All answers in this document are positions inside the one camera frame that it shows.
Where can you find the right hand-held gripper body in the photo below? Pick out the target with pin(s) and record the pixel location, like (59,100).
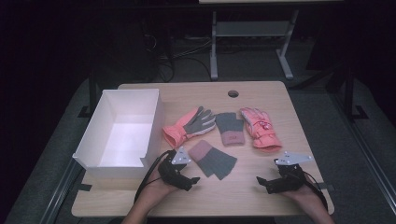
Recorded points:
(291,174)

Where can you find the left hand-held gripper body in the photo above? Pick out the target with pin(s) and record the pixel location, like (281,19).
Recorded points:
(171,169)

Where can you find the grey knit glove pink cuff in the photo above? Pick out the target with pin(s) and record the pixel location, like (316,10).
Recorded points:
(214,160)
(230,126)

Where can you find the white open box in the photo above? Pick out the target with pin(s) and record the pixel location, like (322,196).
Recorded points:
(124,140)

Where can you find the white metal desk frame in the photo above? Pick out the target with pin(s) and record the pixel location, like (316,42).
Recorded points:
(252,29)

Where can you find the pink printed ski glove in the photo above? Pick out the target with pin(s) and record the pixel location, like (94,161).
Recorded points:
(261,129)

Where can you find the aluminium rail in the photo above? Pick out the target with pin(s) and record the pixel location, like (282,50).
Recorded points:
(367,155)
(60,193)

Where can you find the person's left hand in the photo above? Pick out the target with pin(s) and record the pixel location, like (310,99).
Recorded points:
(157,188)

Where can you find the person's right hand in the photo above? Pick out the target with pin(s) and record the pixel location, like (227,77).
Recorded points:
(300,194)

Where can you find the pink glove with grey palm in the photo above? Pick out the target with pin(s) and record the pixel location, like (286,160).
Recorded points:
(190,126)

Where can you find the black tape strip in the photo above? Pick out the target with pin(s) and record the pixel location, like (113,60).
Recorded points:
(325,187)
(84,187)

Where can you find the black metal stand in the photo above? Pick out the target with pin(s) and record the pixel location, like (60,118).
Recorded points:
(92,90)
(350,93)

